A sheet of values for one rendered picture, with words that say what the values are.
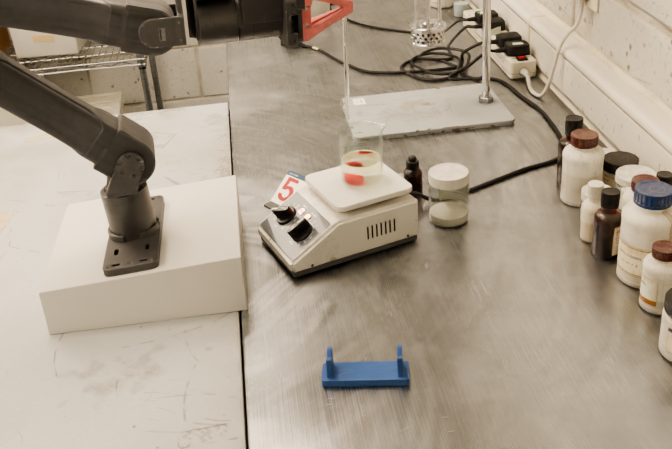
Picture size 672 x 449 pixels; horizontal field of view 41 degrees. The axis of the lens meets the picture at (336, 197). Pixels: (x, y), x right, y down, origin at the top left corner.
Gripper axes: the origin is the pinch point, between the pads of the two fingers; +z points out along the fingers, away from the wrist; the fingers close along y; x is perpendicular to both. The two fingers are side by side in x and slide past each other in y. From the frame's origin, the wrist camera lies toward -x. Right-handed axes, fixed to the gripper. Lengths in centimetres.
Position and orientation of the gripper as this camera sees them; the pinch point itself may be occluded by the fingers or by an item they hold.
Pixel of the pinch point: (346, 6)
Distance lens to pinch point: 119.3
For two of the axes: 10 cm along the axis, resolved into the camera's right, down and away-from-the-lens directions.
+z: 9.6, -1.5, 2.4
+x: 0.3, 8.9, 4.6
